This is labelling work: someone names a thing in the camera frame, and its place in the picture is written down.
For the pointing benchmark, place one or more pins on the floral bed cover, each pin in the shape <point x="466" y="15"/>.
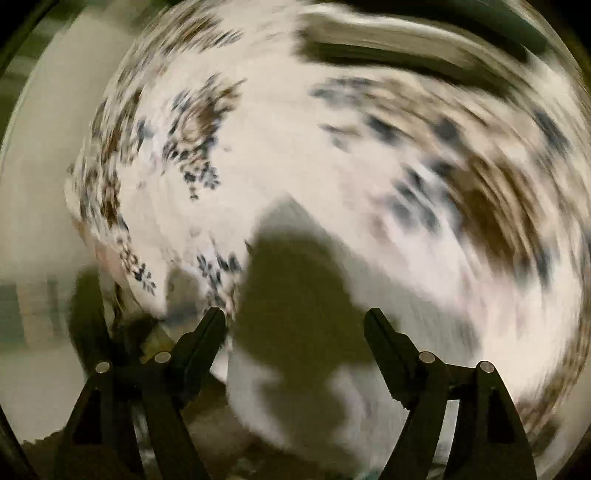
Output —
<point x="224" y="167"/>

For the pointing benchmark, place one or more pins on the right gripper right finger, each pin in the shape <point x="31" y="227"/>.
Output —
<point x="489" y="441"/>

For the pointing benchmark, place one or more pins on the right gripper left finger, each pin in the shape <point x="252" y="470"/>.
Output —
<point x="99" y="440"/>

